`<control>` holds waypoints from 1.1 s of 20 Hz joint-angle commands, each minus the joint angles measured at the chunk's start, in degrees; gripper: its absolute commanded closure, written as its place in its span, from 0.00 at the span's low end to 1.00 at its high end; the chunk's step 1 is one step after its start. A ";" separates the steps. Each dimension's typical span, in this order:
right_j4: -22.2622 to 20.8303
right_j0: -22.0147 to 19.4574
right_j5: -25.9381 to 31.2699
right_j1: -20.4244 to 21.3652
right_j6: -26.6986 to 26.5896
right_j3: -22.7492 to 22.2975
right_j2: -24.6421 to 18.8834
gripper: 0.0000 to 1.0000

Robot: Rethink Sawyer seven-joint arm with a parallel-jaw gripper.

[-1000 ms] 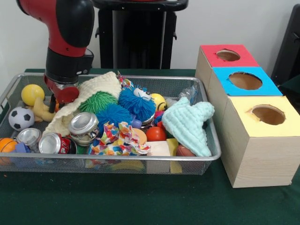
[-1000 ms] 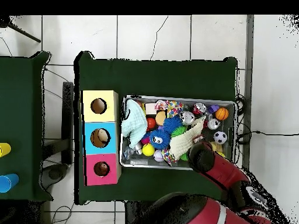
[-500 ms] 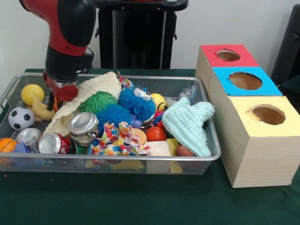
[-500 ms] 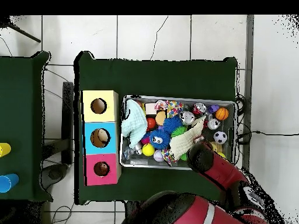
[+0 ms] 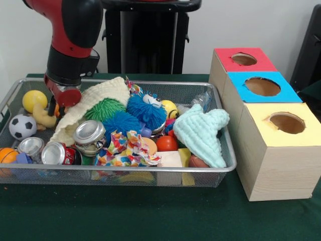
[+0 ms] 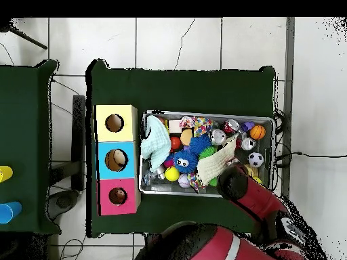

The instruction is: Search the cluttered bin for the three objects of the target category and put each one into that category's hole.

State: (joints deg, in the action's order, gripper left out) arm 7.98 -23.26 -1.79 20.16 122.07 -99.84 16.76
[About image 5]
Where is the black and white soccer ball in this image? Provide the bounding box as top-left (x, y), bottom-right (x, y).
top-left (9, 114), bottom-right (38, 141)

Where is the dark green table cloth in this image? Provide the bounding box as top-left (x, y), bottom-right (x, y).
top-left (0, 73), bottom-right (321, 241)

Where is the wooden box with three holes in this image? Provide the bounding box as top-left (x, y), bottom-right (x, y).
top-left (209, 47), bottom-right (317, 202)

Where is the red rubber ball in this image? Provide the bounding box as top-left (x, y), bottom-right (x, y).
top-left (155, 136), bottom-right (179, 152)

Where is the colourful patterned cloth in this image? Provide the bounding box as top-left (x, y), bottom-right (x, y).
top-left (95, 130), bottom-right (162, 168)

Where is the orange toy basketball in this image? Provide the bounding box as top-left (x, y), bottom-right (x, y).
top-left (0, 147), bottom-right (20, 164)

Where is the silver wire mesh bin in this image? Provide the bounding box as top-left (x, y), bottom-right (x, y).
top-left (0, 77), bottom-right (237, 188)

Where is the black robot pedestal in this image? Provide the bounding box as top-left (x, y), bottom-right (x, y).
top-left (100, 0), bottom-right (203, 75)

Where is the light blue quilted cloth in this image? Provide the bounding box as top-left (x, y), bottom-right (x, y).
top-left (173, 103), bottom-right (230, 168)

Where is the red soda can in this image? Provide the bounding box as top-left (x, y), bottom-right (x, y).
top-left (41, 142), bottom-right (83, 166)

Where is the cream quilted cloth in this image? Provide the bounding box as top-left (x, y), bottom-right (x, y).
top-left (51, 77), bottom-right (131, 146)

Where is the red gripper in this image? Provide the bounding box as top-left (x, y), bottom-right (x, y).
top-left (44, 77), bottom-right (82, 118)

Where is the yellow ball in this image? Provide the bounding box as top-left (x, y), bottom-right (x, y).
top-left (22, 89), bottom-right (48, 113)

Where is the blue spiky ball with eyes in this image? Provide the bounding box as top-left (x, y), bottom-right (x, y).
top-left (126, 91), bottom-right (168, 130)

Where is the yellow chick plush toy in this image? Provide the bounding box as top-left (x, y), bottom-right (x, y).
top-left (32, 101), bottom-right (58, 129)

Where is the blue spiky rubber ball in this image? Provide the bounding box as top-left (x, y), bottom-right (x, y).
top-left (102, 111), bottom-right (142, 141)

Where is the black upright panel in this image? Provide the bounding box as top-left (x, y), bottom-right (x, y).
top-left (290, 4), bottom-right (321, 91)

